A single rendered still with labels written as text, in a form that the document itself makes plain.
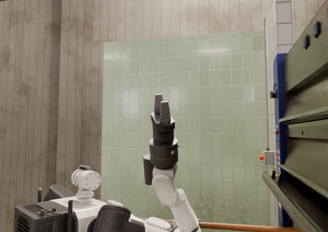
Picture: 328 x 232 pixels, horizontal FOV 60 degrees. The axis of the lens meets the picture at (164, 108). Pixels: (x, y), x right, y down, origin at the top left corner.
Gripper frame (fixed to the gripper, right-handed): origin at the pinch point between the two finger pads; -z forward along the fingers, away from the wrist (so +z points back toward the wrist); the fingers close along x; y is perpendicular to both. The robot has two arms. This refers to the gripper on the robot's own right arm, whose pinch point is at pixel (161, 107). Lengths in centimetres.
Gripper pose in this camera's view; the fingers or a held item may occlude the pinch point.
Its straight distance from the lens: 84.8
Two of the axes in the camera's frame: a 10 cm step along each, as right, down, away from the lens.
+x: -2.2, -3.0, 9.3
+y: 9.7, -1.1, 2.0
